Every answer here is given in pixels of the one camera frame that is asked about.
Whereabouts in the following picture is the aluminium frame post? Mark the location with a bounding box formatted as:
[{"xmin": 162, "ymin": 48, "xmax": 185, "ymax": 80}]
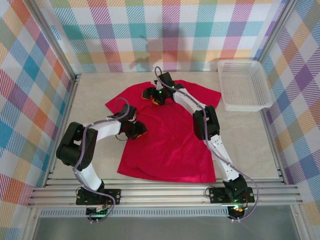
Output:
[
  {"xmin": 23, "ymin": 0, "xmax": 82, "ymax": 77},
  {"xmin": 256, "ymin": 0, "xmax": 300, "ymax": 65}
]

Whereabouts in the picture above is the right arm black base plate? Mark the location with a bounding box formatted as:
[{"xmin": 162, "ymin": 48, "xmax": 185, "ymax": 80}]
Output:
[{"xmin": 208, "ymin": 187, "xmax": 256, "ymax": 205}]

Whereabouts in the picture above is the right aluminium side rail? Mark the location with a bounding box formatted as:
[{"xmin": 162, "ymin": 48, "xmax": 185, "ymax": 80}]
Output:
[{"xmin": 259, "ymin": 109, "xmax": 287, "ymax": 185}]

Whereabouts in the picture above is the white perforated plastic basket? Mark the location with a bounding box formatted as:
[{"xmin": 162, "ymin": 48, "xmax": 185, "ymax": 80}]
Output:
[{"xmin": 216, "ymin": 59, "xmax": 274, "ymax": 113}]

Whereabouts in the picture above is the grey metal panel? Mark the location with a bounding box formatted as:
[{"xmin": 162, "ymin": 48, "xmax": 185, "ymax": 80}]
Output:
[{"xmin": 32, "ymin": 216, "xmax": 301, "ymax": 240}]

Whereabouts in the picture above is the grey slotted cable duct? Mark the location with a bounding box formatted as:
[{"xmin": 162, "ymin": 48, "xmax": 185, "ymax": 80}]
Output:
[{"xmin": 39, "ymin": 208, "xmax": 230, "ymax": 218}]

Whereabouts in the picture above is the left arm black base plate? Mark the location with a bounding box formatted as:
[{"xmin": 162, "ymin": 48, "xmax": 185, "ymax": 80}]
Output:
[{"xmin": 75, "ymin": 187, "xmax": 122, "ymax": 206}]

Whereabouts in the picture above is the right aluminium frame post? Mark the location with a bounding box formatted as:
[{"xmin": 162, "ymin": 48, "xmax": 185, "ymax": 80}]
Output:
[{"xmin": 256, "ymin": 0, "xmax": 300, "ymax": 65}]

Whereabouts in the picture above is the left aluminium frame post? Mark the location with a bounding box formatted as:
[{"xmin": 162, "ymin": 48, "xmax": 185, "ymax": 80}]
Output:
[{"xmin": 23, "ymin": 0, "xmax": 82, "ymax": 77}]

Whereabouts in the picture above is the left aluminium side rail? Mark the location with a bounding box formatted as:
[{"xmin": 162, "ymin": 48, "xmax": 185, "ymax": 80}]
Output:
[{"xmin": 42, "ymin": 73, "xmax": 82, "ymax": 188}]

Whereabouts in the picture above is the wide aluminium mounting rail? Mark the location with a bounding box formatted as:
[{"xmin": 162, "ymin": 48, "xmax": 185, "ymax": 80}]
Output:
[{"xmin": 27, "ymin": 177, "xmax": 304, "ymax": 209}]

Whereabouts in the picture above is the aluminium side rail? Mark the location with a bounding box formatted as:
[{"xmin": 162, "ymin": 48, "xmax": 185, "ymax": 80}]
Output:
[
  {"xmin": 42, "ymin": 73, "xmax": 82, "ymax": 188},
  {"xmin": 259, "ymin": 109, "xmax": 287, "ymax": 185}
]

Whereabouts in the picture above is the red t-shirt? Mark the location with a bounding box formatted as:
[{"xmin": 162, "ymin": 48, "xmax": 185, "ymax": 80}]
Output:
[{"xmin": 104, "ymin": 79, "xmax": 223, "ymax": 183}]

